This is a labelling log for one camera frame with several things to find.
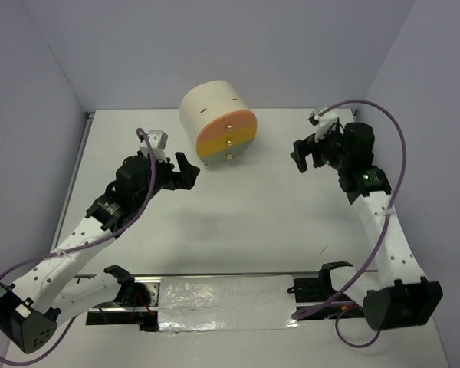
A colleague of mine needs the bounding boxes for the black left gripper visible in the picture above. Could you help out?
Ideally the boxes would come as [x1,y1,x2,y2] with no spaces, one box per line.
[134,152,199,208]

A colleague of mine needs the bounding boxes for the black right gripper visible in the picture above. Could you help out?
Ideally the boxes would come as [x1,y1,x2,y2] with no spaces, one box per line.
[290,123,350,173]

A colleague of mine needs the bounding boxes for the yellow drawer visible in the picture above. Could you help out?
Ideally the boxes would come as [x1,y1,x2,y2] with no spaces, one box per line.
[195,129,256,159]

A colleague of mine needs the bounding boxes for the grey bottom drawer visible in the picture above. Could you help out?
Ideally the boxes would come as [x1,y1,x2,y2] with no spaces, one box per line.
[198,140,253,166]

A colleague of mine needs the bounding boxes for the orange top drawer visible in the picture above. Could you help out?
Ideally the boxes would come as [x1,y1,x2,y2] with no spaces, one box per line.
[197,110,257,143]

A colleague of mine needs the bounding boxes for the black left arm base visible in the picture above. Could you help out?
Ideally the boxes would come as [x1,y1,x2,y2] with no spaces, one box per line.
[86,265,160,332]

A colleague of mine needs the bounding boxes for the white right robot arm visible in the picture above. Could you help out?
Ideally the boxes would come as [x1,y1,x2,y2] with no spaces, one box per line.
[291,123,443,331]

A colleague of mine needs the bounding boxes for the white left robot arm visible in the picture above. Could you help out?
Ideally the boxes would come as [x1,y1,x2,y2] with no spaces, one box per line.
[0,153,200,354]

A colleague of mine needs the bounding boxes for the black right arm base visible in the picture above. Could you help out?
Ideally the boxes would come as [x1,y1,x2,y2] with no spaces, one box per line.
[287,261,357,319]

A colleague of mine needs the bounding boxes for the cream round drawer organizer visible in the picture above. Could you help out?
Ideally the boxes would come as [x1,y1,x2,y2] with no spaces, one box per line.
[179,80,251,143]

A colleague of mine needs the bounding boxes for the silver foil tape panel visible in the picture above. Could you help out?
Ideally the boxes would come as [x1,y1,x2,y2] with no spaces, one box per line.
[158,275,298,332]

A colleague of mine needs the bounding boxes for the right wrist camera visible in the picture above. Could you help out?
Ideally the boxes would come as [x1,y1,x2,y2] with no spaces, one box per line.
[308,108,339,142]

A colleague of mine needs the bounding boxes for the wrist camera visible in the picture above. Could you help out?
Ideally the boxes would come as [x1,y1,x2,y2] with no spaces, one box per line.
[136,128,168,163]
[308,108,339,142]

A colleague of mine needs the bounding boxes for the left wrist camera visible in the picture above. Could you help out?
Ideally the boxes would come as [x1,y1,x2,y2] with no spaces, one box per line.
[136,128,168,163]

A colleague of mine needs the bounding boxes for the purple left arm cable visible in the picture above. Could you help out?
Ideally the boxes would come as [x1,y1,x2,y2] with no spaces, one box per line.
[0,128,156,364]

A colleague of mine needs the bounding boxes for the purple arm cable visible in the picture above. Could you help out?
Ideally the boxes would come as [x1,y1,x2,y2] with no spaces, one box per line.
[291,99,409,348]
[0,128,156,364]

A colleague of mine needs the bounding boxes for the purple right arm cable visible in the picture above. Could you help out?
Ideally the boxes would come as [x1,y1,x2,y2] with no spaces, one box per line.
[291,99,409,348]

